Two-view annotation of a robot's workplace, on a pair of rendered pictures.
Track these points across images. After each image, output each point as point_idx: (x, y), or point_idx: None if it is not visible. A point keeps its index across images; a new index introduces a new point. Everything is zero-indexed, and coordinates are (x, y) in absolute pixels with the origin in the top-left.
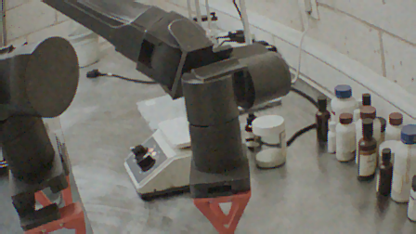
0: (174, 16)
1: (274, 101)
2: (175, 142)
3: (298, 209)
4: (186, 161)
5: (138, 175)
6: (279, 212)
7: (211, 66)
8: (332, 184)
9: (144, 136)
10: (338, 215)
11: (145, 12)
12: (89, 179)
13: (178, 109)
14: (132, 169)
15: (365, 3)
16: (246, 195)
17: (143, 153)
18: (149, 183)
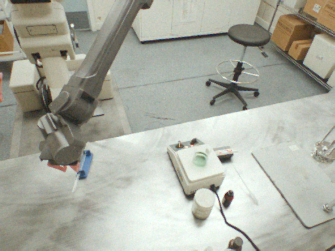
0: (74, 91)
1: (301, 220)
2: (178, 151)
3: (131, 220)
4: (175, 160)
5: (175, 144)
6: (133, 210)
7: (49, 119)
8: (152, 248)
9: (245, 148)
10: (106, 245)
11: (76, 77)
12: (190, 127)
13: (282, 162)
14: (184, 142)
15: None
16: (46, 163)
17: (191, 143)
18: (168, 149)
